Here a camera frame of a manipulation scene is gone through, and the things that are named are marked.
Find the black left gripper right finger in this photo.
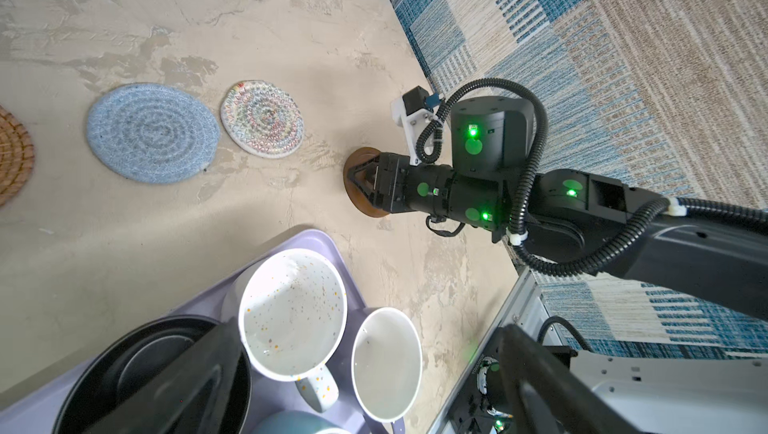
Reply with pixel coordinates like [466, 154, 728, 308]
[500, 325, 637, 433]

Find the white mug blue handle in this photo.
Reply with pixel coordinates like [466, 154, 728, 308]
[251, 411, 349, 434]

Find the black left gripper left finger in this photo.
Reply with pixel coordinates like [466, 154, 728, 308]
[83, 318, 242, 434]

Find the black mug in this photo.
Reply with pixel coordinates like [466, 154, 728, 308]
[52, 315, 253, 434]

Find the lilac plastic tray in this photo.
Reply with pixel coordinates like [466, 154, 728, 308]
[0, 228, 409, 434]

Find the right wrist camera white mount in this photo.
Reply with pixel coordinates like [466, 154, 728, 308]
[390, 86, 442, 166]

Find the white mug lilac handle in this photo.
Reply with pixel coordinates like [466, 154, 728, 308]
[350, 307, 423, 423]

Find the blue woven round coaster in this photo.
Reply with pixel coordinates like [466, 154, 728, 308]
[86, 83, 221, 184]

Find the brown wooden coaster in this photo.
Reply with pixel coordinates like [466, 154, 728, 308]
[342, 147, 388, 218]

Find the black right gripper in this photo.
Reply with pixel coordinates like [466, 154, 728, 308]
[350, 153, 455, 215]

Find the multicolour woven round coaster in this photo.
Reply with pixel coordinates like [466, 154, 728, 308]
[219, 80, 305, 159]

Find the rattan woven round coaster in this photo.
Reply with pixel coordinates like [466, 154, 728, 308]
[0, 108, 35, 206]

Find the white speckled mug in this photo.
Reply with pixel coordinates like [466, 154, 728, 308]
[222, 248, 348, 413]

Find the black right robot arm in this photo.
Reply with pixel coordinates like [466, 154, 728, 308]
[343, 78, 767, 319]

